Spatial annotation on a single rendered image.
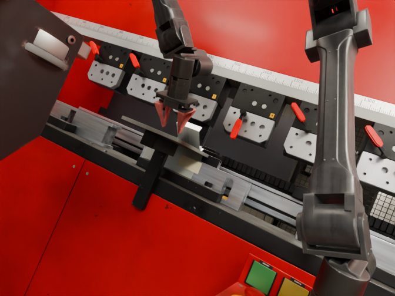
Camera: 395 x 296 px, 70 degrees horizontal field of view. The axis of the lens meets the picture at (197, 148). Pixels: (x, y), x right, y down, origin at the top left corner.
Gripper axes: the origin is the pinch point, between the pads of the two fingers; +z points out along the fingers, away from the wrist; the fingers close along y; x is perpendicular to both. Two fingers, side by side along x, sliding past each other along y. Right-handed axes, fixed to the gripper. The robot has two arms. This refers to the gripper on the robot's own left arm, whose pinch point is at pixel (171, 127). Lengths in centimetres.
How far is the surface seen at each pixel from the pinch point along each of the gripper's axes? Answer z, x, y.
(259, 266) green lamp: 10.9, 20.5, -36.7
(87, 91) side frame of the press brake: 22, -48, 87
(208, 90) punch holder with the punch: -8.1, -21.1, 0.8
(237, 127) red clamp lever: -2.2, -13.4, -14.6
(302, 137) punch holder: -4.4, -19.0, -32.7
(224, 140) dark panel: 25, -64, 6
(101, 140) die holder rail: 19.3, -6.6, 32.6
